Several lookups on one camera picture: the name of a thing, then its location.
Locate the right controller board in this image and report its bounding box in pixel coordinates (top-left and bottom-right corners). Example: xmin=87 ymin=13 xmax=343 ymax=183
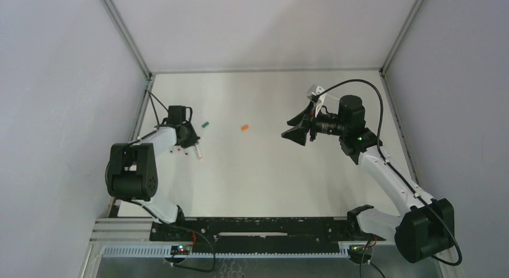
xmin=348 ymin=245 xmax=373 ymax=265

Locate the controller board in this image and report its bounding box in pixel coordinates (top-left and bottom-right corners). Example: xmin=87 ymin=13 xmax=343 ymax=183
xmin=170 ymin=245 xmax=192 ymax=256
xmin=348 ymin=245 xmax=373 ymax=265

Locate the right camera cable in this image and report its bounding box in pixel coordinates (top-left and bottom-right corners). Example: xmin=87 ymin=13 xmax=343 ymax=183
xmin=318 ymin=79 xmax=463 ymax=278

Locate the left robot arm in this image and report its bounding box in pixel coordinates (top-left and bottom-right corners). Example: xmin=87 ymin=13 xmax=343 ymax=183
xmin=104 ymin=105 xmax=200 ymax=224

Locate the camera cable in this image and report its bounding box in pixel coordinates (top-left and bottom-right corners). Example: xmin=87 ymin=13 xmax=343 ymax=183
xmin=104 ymin=89 xmax=216 ymax=273
xmin=318 ymin=79 xmax=463 ymax=278

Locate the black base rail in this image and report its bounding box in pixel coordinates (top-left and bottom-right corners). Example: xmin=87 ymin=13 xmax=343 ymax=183
xmin=149 ymin=217 xmax=372 ymax=253

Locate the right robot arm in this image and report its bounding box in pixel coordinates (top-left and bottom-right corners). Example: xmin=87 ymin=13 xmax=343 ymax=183
xmin=281 ymin=95 xmax=457 ymax=263

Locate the white cable duct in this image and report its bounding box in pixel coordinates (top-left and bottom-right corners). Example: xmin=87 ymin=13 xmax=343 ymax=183
xmin=103 ymin=244 xmax=348 ymax=259

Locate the white orange tip pen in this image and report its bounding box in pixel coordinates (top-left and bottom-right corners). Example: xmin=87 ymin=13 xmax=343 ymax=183
xmin=194 ymin=145 xmax=203 ymax=160

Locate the left camera cable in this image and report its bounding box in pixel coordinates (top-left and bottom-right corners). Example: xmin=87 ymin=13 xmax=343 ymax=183
xmin=104 ymin=89 xmax=216 ymax=273

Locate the left controller board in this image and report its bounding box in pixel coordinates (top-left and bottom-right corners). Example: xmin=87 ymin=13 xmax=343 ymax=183
xmin=170 ymin=245 xmax=192 ymax=256

